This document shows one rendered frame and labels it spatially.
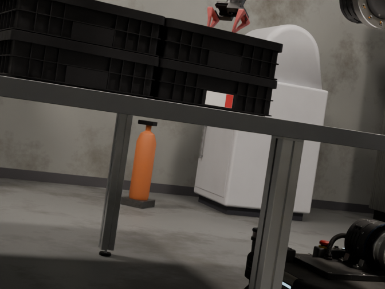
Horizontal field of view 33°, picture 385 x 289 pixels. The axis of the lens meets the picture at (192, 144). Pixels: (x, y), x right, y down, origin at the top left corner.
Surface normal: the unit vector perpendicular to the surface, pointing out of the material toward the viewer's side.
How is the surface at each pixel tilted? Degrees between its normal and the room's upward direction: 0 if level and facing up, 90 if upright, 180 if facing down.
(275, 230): 90
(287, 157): 90
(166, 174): 90
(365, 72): 90
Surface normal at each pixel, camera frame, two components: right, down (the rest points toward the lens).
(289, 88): 0.37, 0.09
